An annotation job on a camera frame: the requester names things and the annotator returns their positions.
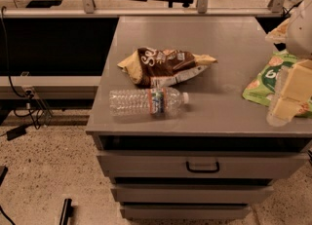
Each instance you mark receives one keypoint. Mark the black floor bracket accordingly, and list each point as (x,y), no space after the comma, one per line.
(66,212)

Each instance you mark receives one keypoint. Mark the black power adapter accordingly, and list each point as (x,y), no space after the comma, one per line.
(16,132)

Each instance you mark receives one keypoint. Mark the green snack pouch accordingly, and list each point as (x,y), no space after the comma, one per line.
(261,89)

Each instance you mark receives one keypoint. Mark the brown yellow snack bag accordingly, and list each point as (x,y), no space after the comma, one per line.
(151,68)

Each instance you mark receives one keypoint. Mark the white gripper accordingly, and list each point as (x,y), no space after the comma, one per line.
(300,34)

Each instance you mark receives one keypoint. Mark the grey drawer cabinet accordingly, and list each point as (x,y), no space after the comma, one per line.
(144,157)

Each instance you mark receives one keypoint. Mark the black drawer handle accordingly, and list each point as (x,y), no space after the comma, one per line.
(197,168)

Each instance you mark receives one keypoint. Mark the yellow snack bag behind arm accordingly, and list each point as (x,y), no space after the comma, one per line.
(278,34)

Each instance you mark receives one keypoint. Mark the clear plastic water bottle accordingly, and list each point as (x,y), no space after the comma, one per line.
(155,101)

